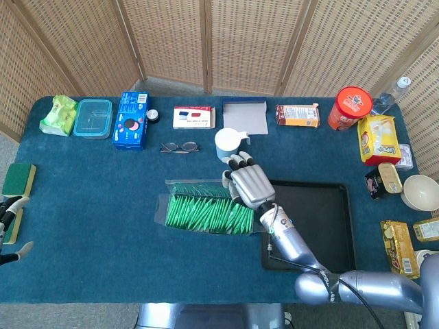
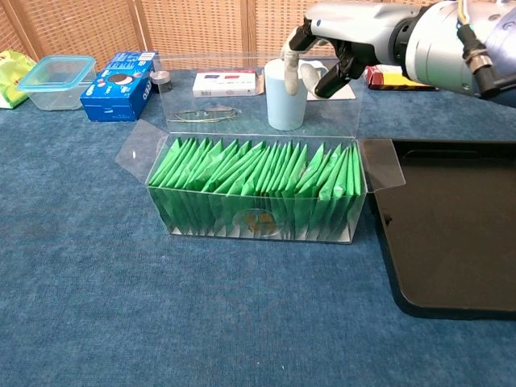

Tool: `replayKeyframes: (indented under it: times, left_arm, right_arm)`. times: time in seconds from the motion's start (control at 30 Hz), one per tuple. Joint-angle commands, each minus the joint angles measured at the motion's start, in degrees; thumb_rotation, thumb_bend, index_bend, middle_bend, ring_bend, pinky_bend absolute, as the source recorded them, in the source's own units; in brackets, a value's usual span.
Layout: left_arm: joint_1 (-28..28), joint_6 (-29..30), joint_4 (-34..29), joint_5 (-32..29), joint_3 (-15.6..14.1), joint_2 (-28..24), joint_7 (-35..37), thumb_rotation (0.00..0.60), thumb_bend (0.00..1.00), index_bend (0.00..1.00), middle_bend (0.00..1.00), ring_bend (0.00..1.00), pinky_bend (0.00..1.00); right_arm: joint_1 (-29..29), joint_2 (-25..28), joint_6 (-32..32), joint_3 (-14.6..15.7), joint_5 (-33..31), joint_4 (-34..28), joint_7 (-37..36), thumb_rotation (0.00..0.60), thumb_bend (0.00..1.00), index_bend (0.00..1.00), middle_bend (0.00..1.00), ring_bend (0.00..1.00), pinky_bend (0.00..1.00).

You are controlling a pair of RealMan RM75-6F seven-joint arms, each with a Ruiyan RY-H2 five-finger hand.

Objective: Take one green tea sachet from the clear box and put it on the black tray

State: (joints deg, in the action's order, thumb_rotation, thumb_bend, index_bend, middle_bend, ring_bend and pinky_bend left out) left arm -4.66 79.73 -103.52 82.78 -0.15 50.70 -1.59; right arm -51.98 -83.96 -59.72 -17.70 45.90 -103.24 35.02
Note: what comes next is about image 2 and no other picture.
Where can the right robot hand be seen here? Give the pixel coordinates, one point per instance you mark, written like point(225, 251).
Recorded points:
point(354, 28)

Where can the yellow and brown carton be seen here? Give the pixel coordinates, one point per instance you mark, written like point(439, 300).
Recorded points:
point(383, 82)

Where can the light blue plastic mug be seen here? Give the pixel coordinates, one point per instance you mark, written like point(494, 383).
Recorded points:
point(282, 109)

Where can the small black silver jar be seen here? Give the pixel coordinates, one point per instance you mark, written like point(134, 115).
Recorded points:
point(161, 82)

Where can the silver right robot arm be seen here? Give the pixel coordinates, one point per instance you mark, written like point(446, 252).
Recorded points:
point(435, 44)

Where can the black plastic tray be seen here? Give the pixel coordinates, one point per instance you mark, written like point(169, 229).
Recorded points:
point(451, 225)

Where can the clear box of green packets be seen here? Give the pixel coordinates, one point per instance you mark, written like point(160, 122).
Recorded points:
point(258, 221)

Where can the wicker folding screen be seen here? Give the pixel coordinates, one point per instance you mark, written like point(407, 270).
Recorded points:
point(201, 32)

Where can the blue tablecloth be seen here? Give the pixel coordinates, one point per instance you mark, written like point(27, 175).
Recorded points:
point(201, 302)

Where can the white box red blue print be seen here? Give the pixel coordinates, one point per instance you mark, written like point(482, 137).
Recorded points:
point(221, 86)

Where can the blue Oreo cookie box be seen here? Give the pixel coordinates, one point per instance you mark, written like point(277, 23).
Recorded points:
point(117, 92)

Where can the thin-framed eyeglasses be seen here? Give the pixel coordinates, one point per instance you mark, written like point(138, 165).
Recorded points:
point(193, 117)

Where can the light green snack bag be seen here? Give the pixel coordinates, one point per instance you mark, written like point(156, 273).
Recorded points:
point(10, 76)

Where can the clear container with blue rim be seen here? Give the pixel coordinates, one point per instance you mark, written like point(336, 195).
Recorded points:
point(56, 96)

